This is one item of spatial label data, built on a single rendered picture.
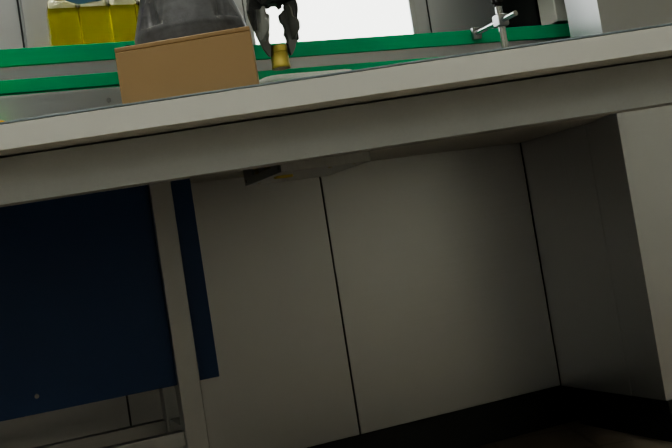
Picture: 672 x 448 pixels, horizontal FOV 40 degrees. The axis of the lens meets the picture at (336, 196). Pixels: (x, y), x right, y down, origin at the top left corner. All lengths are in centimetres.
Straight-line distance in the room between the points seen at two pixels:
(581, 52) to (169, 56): 52
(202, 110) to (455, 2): 131
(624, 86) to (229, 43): 52
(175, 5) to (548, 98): 50
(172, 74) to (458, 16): 129
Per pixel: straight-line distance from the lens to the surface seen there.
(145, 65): 120
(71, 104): 172
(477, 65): 120
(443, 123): 122
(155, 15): 125
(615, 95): 128
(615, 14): 215
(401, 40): 207
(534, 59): 121
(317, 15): 219
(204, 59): 119
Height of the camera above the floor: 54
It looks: 3 degrees up
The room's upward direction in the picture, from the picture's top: 9 degrees counter-clockwise
